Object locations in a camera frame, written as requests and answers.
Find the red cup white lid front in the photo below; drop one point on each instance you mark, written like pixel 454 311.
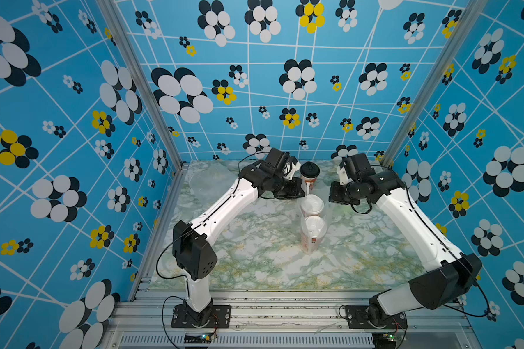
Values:
pixel 311 205

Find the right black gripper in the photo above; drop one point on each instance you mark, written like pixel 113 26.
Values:
pixel 333 195

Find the right aluminium corner post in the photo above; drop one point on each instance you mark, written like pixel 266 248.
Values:
pixel 448 53

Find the red cup white lid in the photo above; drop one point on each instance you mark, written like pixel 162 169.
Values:
pixel 313 229
pixel 311 205

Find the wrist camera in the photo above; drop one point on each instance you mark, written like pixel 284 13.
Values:
pixel 292 165
pixel 354 168

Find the red cup black lid right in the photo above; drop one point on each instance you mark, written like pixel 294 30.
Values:
pixel 309 173

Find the aluminium rail frame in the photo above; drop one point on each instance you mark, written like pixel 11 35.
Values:
pixel 280 319

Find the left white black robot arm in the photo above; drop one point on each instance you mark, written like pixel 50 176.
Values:
pixel 193 242

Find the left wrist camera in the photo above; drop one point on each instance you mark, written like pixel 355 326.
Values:
pixel 292 165

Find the aluminium corner post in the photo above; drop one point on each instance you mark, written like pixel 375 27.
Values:
pixel 448 53
pixel 115 24

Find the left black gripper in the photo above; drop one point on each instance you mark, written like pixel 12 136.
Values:
pixel 295 193

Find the clear plastic carrier bag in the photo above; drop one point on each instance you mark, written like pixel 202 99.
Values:
pixel 324 215

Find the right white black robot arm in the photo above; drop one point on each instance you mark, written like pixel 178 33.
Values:
pixel 449 272

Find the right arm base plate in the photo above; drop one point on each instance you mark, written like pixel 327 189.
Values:
pixel 360 317

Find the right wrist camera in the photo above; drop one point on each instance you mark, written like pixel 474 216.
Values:
pixel 354 168

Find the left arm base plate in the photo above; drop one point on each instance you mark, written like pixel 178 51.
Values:
pixel 214 316

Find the left aluminium corner post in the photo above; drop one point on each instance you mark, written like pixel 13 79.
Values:
pixel 115 24

